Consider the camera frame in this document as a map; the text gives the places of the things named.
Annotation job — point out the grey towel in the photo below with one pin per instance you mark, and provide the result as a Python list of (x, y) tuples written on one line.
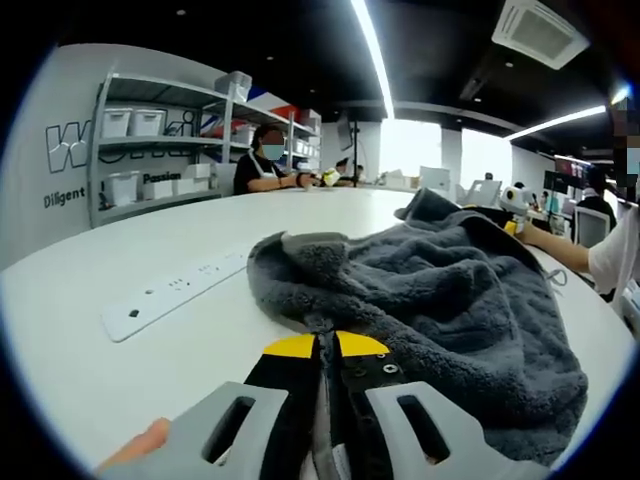
[(450, 310)]

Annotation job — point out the group of white storage boxes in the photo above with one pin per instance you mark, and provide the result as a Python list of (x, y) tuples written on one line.
[(145, 122)]

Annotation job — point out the black tripod stand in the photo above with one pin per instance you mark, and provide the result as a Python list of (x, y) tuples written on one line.
[(356, 155)]

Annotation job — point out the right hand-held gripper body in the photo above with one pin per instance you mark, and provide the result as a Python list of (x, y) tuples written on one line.
[(517, 202)]

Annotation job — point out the person's left hand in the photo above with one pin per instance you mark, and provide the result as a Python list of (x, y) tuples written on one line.
[(135, 445)]

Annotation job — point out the white power strip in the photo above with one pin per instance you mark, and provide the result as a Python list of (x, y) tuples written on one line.
[(170, 295)]

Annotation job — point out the grey metal storage shelf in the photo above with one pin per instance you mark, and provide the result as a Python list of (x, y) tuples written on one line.
[(150, 142)]

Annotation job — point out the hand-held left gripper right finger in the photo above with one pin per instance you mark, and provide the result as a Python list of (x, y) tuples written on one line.
[(370, 425)]

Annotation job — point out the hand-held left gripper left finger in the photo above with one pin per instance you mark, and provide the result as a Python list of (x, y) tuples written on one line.
[(280, 415)]

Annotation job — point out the white ceiling light strip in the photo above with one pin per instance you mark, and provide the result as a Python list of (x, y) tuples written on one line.
[(555, 122), (375, 55)]

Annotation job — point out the ceiling air conditioner unit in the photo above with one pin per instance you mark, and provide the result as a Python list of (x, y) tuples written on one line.
[(542, 30)]

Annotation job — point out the person's white shirt torso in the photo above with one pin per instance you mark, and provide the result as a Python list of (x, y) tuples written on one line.
[(617, 255)]

